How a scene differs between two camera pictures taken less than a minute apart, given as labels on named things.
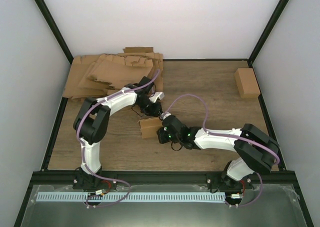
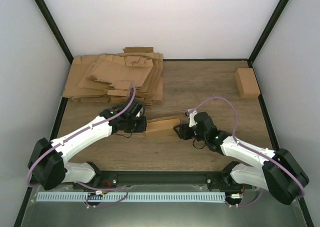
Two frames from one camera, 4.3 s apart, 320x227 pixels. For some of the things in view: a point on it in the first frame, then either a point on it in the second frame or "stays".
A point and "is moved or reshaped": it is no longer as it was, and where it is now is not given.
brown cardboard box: x=148 y=127 is moved or reshaped
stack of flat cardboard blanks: x=90 y=75 stays
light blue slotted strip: x=132 y=197 stays
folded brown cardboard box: x=247 y=83 stays
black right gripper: x=160 y=133 -> x=184 y=134
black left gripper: x=154 y=112 -> x=142 y=128
